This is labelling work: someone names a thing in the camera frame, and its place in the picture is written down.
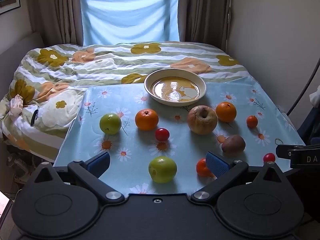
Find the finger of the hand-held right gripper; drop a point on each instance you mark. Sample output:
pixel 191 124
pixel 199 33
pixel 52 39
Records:
pixel 282 151

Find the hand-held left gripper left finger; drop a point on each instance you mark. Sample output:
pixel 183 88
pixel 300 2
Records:
pixel 100 163

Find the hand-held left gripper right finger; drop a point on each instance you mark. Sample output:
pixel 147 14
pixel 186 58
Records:
pixel 216 166

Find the red cherry tomato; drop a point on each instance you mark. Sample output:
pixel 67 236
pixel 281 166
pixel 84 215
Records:
pixel 162 134
pixel 269 157

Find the small tangerine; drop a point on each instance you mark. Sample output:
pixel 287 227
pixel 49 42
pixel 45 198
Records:
pixel 201 167

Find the brown kiwi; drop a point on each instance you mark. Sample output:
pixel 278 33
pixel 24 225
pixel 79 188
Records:
pixel 233 144

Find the green apple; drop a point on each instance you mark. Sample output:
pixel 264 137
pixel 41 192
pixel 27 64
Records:
pixel 110 123
pixel 162 169

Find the small orange tomato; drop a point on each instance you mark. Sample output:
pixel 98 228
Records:
pixel 252 121

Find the large wrinkled brownish apple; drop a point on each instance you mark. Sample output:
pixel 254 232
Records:
pixel 202 121

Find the orange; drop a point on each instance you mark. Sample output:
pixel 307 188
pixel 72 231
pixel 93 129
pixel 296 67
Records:
pixel 226 111
pixel 146 119

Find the cream ceramic bowl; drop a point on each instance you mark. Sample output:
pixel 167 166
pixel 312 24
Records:
pixel 175 87

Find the dark blue cloth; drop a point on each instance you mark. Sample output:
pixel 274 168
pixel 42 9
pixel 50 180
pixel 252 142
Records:
pixel 308 122

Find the blue daisy tablecloth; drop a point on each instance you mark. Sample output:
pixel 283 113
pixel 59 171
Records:
pixel 140 145

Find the white cloth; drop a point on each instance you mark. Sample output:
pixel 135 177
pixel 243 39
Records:
pixel 315 95

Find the dark remote control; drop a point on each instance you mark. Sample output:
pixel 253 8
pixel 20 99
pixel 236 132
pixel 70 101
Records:
pixel 33 118

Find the striped floral blanket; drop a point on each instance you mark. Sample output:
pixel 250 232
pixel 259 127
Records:
pixel 112 62

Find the crumpled white packet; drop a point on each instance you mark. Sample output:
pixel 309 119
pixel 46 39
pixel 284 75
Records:
pixel 16 105

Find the white paper sheet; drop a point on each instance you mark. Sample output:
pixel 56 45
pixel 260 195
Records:
pixel 3 203

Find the grey bed side panel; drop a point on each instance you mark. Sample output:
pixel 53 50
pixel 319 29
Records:
pixel 22 43

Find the light blue window cloth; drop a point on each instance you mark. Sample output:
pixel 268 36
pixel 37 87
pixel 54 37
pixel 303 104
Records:
pixel 130 17

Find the brown curtain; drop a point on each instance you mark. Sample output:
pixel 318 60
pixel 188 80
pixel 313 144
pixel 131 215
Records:
pixel 57 10
pixel 205 10

